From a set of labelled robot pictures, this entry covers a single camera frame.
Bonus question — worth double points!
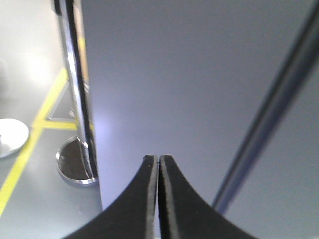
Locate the dark floor sign label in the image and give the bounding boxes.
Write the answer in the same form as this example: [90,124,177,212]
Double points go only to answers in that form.
[47,82,75,122]

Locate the open fridge door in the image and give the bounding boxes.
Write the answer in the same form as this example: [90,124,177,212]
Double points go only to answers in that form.
[53,0,319,239]

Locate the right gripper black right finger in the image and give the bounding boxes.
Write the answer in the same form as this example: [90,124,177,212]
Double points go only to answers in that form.
[158,155,254,239]

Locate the steel pole stand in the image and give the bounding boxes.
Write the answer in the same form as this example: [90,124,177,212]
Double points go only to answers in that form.
[55,136,98,186]
[0,118,29,159]

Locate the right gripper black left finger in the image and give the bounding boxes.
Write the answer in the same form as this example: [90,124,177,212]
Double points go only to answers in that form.
[66,155,158,239]

